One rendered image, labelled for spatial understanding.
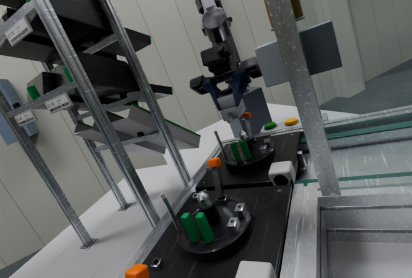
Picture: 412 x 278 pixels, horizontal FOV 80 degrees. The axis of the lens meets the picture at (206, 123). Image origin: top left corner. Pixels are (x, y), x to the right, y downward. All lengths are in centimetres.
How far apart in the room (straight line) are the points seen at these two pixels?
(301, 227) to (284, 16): 33
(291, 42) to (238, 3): 295
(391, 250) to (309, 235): 16
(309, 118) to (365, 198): 16
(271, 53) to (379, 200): 30
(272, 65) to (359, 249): 35
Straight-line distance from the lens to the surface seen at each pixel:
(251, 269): 37
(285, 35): 40
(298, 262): 41
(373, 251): 55
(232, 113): 59
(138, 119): 67
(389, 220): 53
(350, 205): 52
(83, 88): 55
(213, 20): 60
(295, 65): 41
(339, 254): 54
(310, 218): 46
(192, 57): 300
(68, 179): 312
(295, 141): 69
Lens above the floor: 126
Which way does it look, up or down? 15 degrees down
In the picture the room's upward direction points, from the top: 22 degrees counter-clockwise
